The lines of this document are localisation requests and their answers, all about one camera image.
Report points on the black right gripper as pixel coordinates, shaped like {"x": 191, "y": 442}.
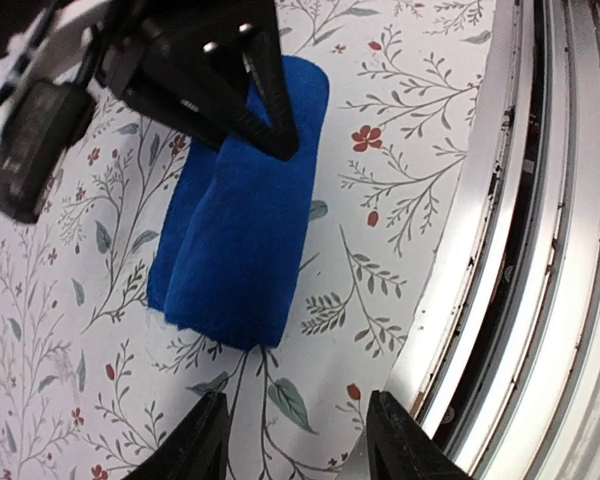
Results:
{"x": 207, "y": 69}

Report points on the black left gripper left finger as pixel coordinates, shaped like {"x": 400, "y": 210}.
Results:
{"x": 198, "y": 446}

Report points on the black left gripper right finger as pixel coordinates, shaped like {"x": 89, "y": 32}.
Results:
{"x": 398, "y": 449}

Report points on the blue towel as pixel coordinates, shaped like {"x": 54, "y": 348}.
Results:
{"x": 231, "y": 244}

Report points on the aluminium front table rail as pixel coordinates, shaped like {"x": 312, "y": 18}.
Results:
{"x": 502, "y": 361}

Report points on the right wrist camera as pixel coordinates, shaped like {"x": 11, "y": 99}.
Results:
{"x": 49, "y": 120}

